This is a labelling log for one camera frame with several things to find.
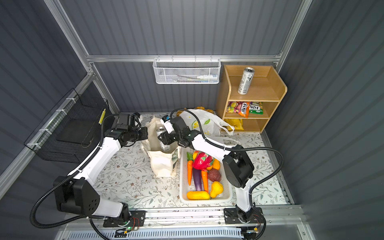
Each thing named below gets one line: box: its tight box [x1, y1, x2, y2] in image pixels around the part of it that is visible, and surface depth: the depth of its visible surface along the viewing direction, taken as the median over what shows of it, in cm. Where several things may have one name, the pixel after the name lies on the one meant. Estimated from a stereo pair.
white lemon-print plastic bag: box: [179, 108, 235, 138], surface depth 99 cm
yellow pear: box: [210, 181, 224, 198], surface depth 79 cm
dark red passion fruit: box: [208, 168, 222, 182], surface depth 84 cm
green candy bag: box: [249, 101, 264, 115], surface depth 101 cm
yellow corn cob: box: [186, 191, 211, 200], surface depth 77 cm
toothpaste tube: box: [196, 74, 218, 80], surface depth 93 cm
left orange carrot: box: [186, 152, 194, 186], surface depth 91 cm
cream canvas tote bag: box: [141, 116, 182, 178], surface depth 78 cm
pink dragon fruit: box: [192, 151, 214, 171], surface depth 82 cm
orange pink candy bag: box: [226, 101, 250, 119], surface depth 98 cm
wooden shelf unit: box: [216, 64, 288, 134], surface depth 96 cm
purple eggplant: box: [192, 168, 202, 191], surface depth 84 cm
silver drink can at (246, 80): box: [237, 67, 255, 95], surface depth 81 cm
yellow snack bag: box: [224, 118, 244, 131], surface depth 110 cm
